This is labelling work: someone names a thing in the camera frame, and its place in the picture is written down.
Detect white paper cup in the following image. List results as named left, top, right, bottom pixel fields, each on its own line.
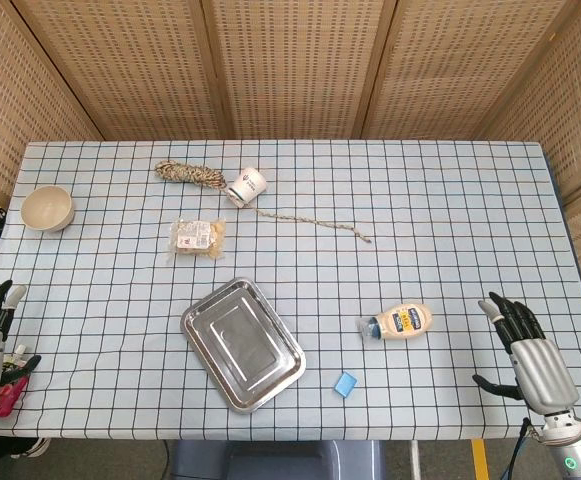
left=226, top=168, right=269, bottom=209

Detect checkered light blue tablecloth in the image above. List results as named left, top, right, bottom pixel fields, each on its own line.
left=0, top=139, right=581, bottom=442

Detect black and white shoe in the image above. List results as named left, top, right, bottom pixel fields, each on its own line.
left=9, top=437, right=51, bottom=460

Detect red pliers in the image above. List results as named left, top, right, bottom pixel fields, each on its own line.
left=0, top=344, right=43, bottom=419

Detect mayonnaise squeeze bottle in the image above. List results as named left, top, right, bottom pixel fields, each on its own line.
left=355, top=301, right=433, bottom=344

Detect beige bowl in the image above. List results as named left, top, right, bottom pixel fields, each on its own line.
left=20, top=184, right=76, bottom=233

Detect small blue block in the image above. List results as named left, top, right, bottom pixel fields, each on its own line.
left=333, top=370, right=359, bottom=399

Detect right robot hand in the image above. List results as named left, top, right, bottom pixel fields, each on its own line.
left=472, top=291, right=581, bottom=416

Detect clear snack packet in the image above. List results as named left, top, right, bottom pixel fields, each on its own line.
left=167, top=218, right=227, bottom=259

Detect rectangular metal tray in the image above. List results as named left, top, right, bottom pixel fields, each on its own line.
left=179, top=277, right=307, bottom=415

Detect braided beige rope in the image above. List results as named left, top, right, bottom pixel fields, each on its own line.
left=154, top=159, right=373, bottom=245

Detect woven bamboo folding screen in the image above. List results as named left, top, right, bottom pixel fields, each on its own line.
left=0, top=0, right=581, bottom=321

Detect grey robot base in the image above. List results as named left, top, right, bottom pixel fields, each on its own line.
left=169, top=439, right=387, bottom=480

